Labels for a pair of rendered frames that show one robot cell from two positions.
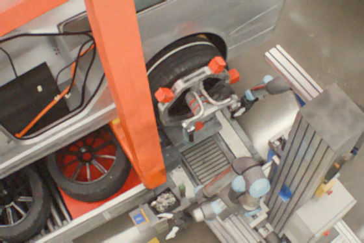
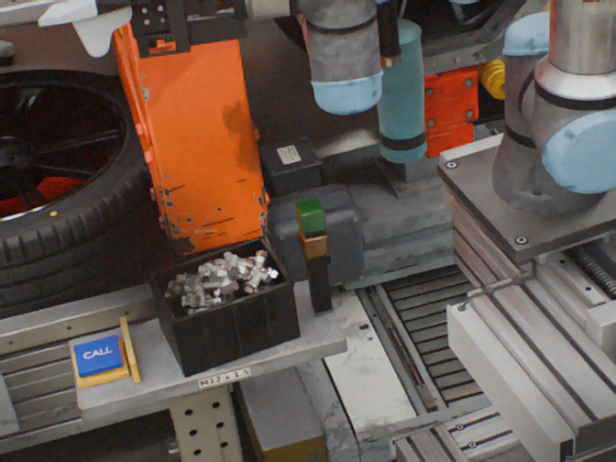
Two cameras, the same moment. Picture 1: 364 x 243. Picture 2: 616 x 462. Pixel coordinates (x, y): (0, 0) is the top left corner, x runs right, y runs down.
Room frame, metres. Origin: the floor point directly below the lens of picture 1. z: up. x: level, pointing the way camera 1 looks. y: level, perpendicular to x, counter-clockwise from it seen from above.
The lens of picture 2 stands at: (-0.33, -0.36, 1.75)
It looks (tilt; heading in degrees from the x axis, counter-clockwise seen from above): 36 degrees down; 15
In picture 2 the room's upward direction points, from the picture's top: 7 degrees counter-clockwise
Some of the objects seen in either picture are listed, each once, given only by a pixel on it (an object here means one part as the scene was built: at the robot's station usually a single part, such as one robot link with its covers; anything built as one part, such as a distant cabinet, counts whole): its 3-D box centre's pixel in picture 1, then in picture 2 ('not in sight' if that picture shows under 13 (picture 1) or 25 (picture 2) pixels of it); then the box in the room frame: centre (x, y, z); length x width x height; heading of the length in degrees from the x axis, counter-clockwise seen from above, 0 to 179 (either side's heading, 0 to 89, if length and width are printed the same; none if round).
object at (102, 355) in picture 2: (138, 219); (98, 357); (0.99, 0.38, 0.47); 0.07 x 0.07 x 0.02; 26
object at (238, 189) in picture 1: (241, 186); (554, 71); (1.00, -0.32, 0.98); 0.13 x 0.12 x 0.14; 18
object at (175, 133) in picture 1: (184, 114); (417, 135); (1.89, -0.01, 0.32); 0.40 x 0.30 x 0.28; 116
